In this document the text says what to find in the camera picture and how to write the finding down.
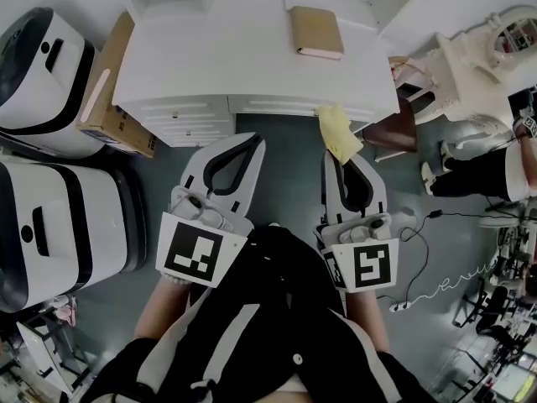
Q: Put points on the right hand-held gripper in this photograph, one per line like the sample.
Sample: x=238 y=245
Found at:
x=371 y=265

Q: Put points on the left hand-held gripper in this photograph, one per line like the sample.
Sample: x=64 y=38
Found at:
x=191 y=250

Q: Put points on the yellow cloth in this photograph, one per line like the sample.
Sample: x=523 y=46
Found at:
x=335 y=132

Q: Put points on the brown notebook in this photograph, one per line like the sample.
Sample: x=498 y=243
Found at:
x=314 y=27

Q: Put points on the person's left forearm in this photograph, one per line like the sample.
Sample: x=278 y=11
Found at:
x=157 y=313

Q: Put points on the person's right forearm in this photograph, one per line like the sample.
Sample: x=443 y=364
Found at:
x=367 y=321

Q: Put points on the brown wooden stool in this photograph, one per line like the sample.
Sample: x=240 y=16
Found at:
x=394 y=128

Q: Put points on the white desk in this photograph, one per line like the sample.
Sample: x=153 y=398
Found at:
x=189 y=57

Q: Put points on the white power strip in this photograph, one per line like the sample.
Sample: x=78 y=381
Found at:
x=398 y=307

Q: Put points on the cream ornate chair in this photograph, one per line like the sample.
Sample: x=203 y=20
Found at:
x=413 y=71

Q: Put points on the person in black shirt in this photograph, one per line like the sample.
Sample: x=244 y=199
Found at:
x=268 y=300

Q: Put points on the white ornate vanity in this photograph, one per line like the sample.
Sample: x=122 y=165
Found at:
x=465 y=86

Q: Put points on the cardboard box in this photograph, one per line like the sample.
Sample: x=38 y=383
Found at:
x=121 y=48

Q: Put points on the white black robot machine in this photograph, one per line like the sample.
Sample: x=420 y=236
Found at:
x=75 y=233
x=33 y=99

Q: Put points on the black office chair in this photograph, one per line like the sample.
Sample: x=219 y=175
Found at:
x=497 y=305

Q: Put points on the oval white-framed mirror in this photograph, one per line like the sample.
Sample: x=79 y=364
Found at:
x=495 y=48

